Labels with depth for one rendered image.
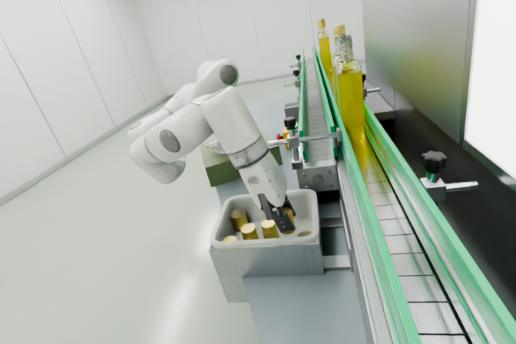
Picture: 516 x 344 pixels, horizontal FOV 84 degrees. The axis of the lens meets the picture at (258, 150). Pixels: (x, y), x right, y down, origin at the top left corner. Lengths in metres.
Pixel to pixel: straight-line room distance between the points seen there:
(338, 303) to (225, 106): 0.39
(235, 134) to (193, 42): 6.57
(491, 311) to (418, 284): 0.12
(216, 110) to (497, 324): 0.41
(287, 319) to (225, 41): 6.48
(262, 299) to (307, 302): 0.08
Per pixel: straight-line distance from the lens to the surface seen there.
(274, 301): 0.60
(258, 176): 0.51
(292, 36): 6.59
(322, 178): 0.70
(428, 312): 0.42
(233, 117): 0.49
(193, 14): 6.98
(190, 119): 0.52
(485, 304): 0.35
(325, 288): 0.60
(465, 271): 0.37
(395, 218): 0.54
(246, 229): 0.65
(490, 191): 0.56
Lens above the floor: 1.22
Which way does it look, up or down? 24 degrees down
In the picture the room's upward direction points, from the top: 13 degrees counter-clockwise
